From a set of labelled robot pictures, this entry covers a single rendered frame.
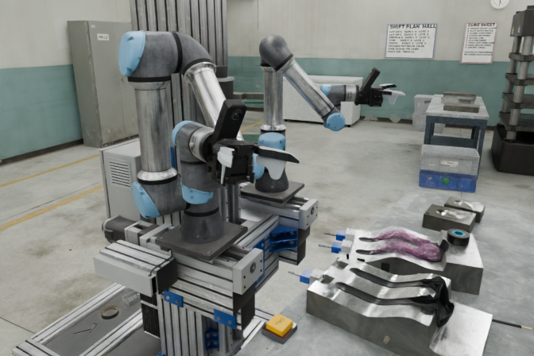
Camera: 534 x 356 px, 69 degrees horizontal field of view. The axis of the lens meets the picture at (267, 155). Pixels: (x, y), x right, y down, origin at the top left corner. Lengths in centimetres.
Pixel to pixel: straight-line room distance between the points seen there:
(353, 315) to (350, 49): 770
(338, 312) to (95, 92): 581
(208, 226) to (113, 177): 58
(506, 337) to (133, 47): 136
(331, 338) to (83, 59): 598
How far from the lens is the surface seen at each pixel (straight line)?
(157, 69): 111
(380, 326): 127
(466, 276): 160
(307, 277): 148
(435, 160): 489
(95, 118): 676
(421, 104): 790
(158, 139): 115
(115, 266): 143
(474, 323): 140
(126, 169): 164
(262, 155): 76
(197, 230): 128
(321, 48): 887
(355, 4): 871
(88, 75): 671
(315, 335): 131
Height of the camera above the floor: 166
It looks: 16 degrees down
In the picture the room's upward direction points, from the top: straight up
